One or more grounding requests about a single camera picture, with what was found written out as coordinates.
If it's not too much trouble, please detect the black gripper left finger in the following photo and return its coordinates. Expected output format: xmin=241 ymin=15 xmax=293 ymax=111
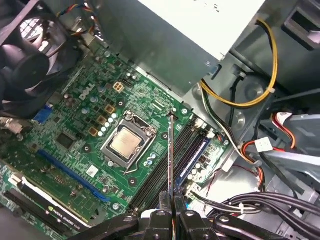
xmin=67 ymin=191 xmax=173 ymax=240

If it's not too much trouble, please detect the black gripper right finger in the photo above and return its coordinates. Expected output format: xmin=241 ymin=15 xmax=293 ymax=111
xmin=174 ymin=194 xmax=286 ymax=240

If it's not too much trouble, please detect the RAM stick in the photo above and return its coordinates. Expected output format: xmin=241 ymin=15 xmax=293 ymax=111
xmin=167 ymin=115 xmax=176 ymax=198

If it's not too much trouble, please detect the locking lever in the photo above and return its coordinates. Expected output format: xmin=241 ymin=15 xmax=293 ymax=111
xmin=123 ymin=147 xmax=142 ymax=175

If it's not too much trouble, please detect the socket cover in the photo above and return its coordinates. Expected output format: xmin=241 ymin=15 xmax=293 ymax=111
xmin=100 ymin=110 xmax=158 ymax=169

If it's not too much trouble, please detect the silver CPU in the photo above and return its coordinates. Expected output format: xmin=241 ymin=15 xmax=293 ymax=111
xmin=109 ymin=126 xmax=144 ymax=159

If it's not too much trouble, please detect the blue expansion slot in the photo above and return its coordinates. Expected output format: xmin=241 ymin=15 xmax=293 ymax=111
xmin=37 ymin=148 xmax=111 ymax=203

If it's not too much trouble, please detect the black graphics card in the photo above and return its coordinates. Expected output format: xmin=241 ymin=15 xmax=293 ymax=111
xmin=4 ymin=174 xmax=96 ymax=233

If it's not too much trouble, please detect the white power connector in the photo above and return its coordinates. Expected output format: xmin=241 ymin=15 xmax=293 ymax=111
xmin=254 ymin=136 xmax=274 ymax=154

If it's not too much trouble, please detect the green motherboard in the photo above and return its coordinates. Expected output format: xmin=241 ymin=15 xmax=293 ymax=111
xmin=0 ymin=47 xmax=231 ymax=240

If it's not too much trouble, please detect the black PC case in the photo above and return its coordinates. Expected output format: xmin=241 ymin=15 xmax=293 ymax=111
xmin=0 ymin=0 xmax=320 ymax=240

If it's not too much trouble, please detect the blue VGA port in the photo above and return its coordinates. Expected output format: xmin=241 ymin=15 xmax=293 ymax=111
xmin=32 ymin=104 xmax=54 ymax=125

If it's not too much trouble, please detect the silver power supply unit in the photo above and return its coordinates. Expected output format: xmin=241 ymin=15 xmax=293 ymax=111
xmin=89 ymin=0 xmax=267 ymax=98

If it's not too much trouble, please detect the black case fan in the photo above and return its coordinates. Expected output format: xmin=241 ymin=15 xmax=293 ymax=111
xmin=0 ymin=0 xmax=83 ymax=118

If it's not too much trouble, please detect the black cable bundle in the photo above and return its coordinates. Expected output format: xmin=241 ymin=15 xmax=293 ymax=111
xmin=207 ymin=191 xmax=320 ymax=238

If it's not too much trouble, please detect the red flat cable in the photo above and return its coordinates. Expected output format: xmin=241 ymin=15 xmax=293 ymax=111
xmin=271 ymin=111 xmax=297 ymax=150

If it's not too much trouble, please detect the yellow wire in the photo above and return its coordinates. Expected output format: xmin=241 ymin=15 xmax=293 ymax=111
xmin=199 ymin=18 xmax=279 ymax=108

